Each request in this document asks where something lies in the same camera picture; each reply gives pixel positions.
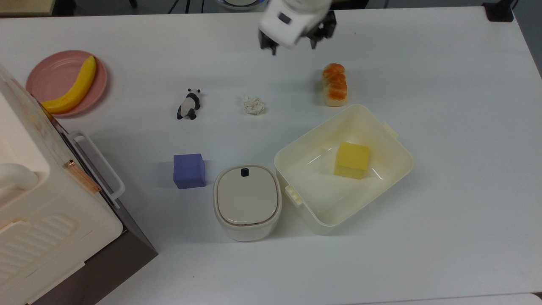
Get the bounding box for cream toy oven with handle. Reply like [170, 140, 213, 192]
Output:
[0, 64, 126, 305]

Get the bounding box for yellow toy banana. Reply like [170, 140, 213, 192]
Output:
[40, 55, 97, 115]

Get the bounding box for purple cube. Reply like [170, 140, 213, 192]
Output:
[173, 153, 207, 189]

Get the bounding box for pink plate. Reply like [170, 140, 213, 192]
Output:
[25, 50, 108, 118]

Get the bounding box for small cream lidded bin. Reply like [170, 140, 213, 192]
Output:
[213, 164, 282, 242]

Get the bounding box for crumpled white paper ball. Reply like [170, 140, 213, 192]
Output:
[242, 95, 266, 116]

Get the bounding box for panda figurine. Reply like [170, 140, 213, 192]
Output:
[177, 88, 202, 120]

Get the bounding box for black tripod legs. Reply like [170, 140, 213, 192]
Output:
[167, 0, 206, 14]

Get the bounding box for cream plastic basket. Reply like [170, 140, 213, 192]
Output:
[274, 104, 414, 236]

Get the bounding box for yellow foam block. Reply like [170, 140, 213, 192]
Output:
[333, 142, 370, 180]

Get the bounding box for orange glazed toy bread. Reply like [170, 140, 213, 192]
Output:
[322, 63, 348, 107]

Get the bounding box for black table clamp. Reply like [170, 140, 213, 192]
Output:
[482, 1, 515, 22]

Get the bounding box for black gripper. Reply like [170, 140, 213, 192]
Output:
[259, 10, 337, 56]

